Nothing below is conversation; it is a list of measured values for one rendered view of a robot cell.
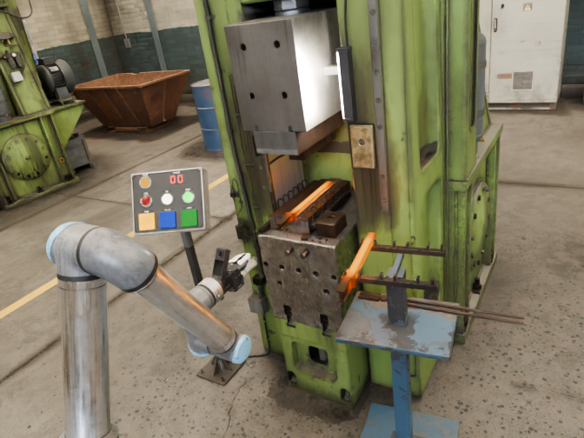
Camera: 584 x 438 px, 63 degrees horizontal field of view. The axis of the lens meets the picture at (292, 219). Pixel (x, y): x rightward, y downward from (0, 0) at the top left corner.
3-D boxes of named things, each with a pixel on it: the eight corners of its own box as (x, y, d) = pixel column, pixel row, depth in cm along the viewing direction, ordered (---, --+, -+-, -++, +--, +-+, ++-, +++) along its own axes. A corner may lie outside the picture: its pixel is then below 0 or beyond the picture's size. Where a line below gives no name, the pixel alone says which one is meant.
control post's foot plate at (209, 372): (224, 388, 256) (221, 374, 252) (194, 375, 267) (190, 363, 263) (248, 361, 272) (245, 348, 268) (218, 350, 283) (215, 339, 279)
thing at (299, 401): (345, 445, 213) (345, 443, 213) (242, 404, 243) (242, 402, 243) (378, 384, 243) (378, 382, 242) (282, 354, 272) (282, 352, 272)
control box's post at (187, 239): (222, 372, 267) (175, 195, 220) (217, 369, 269) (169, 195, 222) (226, 367, 269) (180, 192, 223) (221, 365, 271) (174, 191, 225)
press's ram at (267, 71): (326, 132, 175) (313, 15, 158) (242, 130, 195) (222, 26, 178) (370, 102, 206) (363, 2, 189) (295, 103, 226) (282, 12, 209)
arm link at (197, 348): (210, 363, 156) (202, 334, 150) (184, 354, 162) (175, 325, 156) (228, 345, 163) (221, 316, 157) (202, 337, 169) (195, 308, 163)
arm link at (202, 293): (173, 327, 156) (165, 302, 151) (198, 305, 165) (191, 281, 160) (195, 334, 151) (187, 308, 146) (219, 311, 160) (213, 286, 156)
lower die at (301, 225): (309, 235, 202) (307, 217, 198) (270, 228, 212) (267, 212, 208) (351, 195, 233) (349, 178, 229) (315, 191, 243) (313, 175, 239)
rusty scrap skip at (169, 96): (153, 139, 765) (138, 85, 728) (80, 136, 863) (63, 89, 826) (202, 117, 854) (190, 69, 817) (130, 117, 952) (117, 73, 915)
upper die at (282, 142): (298, 155, 186) (295, 131, 182) (256, 153, 197) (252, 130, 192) (344, 123, 217) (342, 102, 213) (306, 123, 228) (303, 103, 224)
